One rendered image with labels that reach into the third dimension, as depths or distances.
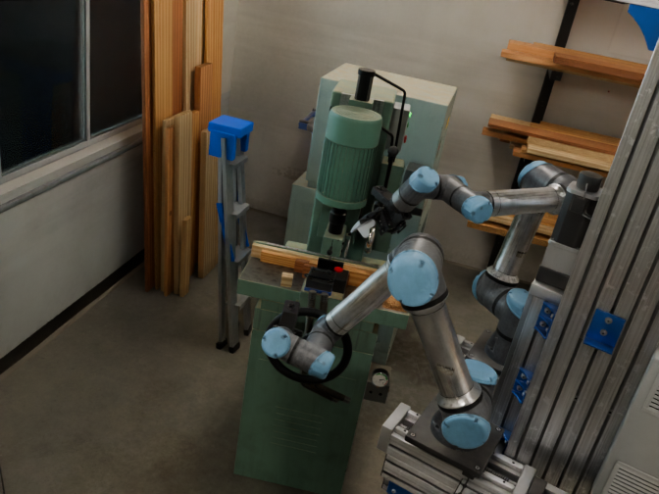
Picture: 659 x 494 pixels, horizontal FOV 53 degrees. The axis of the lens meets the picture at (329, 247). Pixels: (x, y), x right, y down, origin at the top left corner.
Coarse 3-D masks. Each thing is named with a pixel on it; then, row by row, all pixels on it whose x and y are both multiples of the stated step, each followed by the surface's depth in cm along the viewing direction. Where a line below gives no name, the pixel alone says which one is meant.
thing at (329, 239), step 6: (324, 234) 229; (330, 234) 229; (342, 234) 231; (324, 240) 228; (330, 240) 227; (336, 240) 227; (342, 240) 227; (324, 246) 228; (336, 246) 228; (342, 246) 235; (324, 252) 229; (336, 252) 229
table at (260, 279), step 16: (256, 272) 231; (272, 272) 233; (240, 288) 227; (256, 288) 226; (272, 288) 225; (288, 288) 225; (352, 288) 232; (304, 320) 218; (368, 320) 225; (384, 320) 224; (400, 320) 223
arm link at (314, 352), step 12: (312, 336) 176; (324, 336) 176; (300, 348) 170; (312, 348) 170; (324, 348) 173; (288, 360) 170; (300, 360) 169; (312, 360) 169; (324, 360) 169; (312, 372) 170; (324, 372) 169
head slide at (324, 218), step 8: (328, 208) 237; (320, 216) 239; (328, 216) 238; (352, 216) 237; (320, 224) 240; (352, 224) 238; (320, 232) 241; (352, 232) 240; (344, 240) 241; (352, 240) 241
